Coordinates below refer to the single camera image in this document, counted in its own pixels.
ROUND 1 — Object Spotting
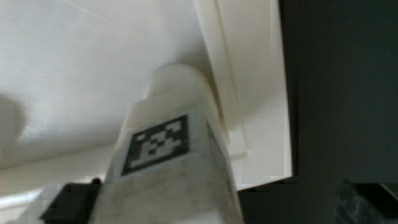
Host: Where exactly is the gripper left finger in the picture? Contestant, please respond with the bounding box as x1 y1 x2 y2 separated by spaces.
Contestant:
39 178 103 224

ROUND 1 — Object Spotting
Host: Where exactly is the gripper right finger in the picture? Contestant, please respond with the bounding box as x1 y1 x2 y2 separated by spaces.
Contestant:
334 181 398 224

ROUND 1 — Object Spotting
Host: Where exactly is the white table leg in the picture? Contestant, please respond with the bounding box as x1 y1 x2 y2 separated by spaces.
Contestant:
89 64 243 224

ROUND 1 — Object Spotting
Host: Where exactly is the white square tabletop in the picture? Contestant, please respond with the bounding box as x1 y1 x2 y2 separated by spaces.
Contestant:
0 0 293 224

